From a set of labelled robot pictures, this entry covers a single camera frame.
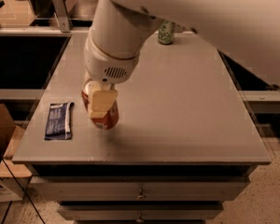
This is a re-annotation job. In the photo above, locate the lower drawer knob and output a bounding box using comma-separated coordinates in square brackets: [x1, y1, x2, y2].
[135, 214, 145, 223]

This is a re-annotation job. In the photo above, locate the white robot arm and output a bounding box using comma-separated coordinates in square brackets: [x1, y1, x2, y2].
[84, 0, 280, 88]

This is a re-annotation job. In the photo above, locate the cardboard box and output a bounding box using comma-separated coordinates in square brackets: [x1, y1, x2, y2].
[0, 104, 32, 203]

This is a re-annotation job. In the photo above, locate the orange coke can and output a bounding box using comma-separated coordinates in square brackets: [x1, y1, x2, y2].
[81, 92, 119, 130]

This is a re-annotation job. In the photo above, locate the left metal bracket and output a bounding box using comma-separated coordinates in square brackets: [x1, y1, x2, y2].
[52, 0, 72, 33]

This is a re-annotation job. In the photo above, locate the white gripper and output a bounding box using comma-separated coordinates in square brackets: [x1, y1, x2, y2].
[82, 35, 139, 119]

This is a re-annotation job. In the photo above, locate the blue rxbar blueberry wrapper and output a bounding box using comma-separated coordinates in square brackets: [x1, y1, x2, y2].
[44, 103, 74, 140]

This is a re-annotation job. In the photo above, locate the upper drawer knob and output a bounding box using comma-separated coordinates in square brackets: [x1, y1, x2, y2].
[136, 189, 147, 201]

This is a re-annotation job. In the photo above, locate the drawer knob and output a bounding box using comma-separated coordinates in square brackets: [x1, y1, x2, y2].
[135, 214, 145, 223]
[136, 189, 147, 201]

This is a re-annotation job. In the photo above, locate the black cable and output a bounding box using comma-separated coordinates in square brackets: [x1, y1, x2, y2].
[0, 91, 46, 224]

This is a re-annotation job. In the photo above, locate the green soda can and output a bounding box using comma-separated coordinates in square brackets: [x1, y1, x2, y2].
[158, 21, 175, 45]

